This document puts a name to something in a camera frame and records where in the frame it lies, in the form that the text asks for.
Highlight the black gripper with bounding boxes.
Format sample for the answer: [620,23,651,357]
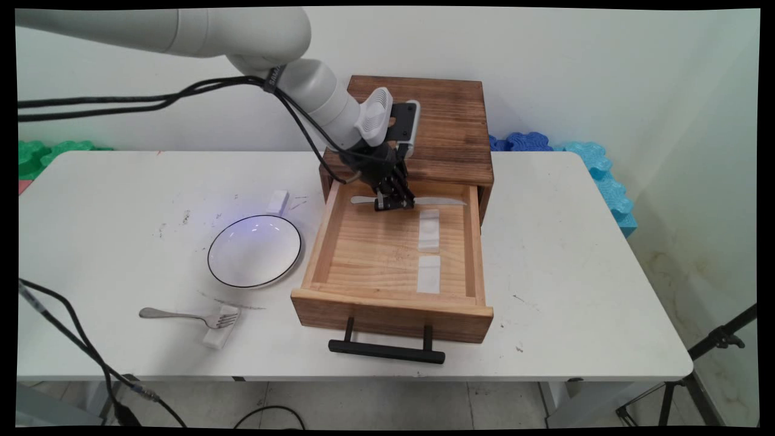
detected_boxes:
[339,142,417,212]

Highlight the silver table knife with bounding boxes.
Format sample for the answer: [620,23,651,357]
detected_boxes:
[350,195,468,207]

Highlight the thick white foam block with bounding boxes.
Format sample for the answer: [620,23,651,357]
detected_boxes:
[418,209,441,253]

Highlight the light wooden drawer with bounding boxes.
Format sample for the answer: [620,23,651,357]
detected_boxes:
[291,176,495,344]

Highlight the dark wooden drawer cabinet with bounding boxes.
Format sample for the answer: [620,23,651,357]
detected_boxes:
[319,75,495,226]

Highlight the flat white foam pad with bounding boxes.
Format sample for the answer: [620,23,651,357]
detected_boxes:
[417,255,441,295]

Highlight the dark blue foam mat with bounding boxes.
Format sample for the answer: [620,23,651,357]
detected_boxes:
[489,132,553,152]

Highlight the white plate with black rim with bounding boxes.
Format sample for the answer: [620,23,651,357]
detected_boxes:
[207,214,303,289]

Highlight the light blue foam mat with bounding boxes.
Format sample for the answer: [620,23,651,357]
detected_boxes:
[551,141,638,238]

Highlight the white fork rest block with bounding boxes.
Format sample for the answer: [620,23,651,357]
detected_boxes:
[203,305,243,349]

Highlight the silver fork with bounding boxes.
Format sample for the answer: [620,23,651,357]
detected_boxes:
[139,307,241,329]

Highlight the white table leg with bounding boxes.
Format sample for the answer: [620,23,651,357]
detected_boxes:
[539,380,612,428]

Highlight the black tripod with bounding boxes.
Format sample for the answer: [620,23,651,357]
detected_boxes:
[616,303,757,428]

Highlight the green foam mat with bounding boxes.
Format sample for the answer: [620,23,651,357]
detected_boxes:
[18,140,114,181]

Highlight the black drawer handle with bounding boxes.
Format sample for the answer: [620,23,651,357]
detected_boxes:
[329,317,447,365]

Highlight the black floor cable loop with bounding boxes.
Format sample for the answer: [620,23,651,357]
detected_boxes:
[233,406,305,429]

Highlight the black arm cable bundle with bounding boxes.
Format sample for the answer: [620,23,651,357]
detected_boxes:
[18,76,364,185]

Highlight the black hanging cable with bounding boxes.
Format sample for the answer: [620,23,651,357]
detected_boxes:
[18,279,188,428]

